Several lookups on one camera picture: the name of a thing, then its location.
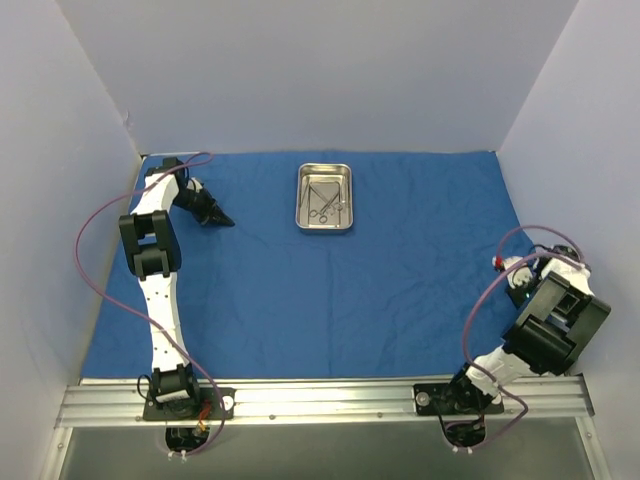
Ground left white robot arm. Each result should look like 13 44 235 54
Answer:
118 157 235 419

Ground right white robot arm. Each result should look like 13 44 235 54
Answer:
443 244 611 413

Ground steel surgical scissors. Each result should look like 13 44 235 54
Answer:
308 192 342 225

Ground steel tweezers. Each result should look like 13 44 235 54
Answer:
297 184 327 211

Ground stainless steel instrument tray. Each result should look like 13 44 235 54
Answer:
295 163 354 233

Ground steel forceps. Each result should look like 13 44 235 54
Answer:
327 182 350 213

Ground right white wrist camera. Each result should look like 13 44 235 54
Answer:
492 256 534 289

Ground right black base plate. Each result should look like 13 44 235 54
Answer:
412 382 504 416

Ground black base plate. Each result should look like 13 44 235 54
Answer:
142 387 236 422
412 382 504 416

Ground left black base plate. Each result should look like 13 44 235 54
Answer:
142 387 236 422

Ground front aluminium rail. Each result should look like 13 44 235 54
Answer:
56 376 595 428

